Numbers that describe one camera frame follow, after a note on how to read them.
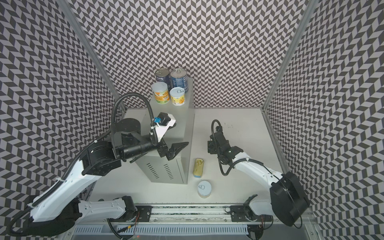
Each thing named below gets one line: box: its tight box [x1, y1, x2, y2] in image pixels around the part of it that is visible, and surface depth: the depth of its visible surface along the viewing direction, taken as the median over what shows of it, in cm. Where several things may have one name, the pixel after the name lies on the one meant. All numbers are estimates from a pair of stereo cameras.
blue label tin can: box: [170, 68, 189, 94], surface depth 75 cm
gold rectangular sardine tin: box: [193, 158, 204, 179], surface depth 87 cm
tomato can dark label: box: [155, 68, 171, 91], surface depth 76 cm
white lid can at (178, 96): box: [169, 87, 186, 106], surface depth 73 cm
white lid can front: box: [197, 180, 212, 199], surface depth 77 cm
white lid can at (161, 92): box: [151, 81, 170, 105], surface depth 73 cm
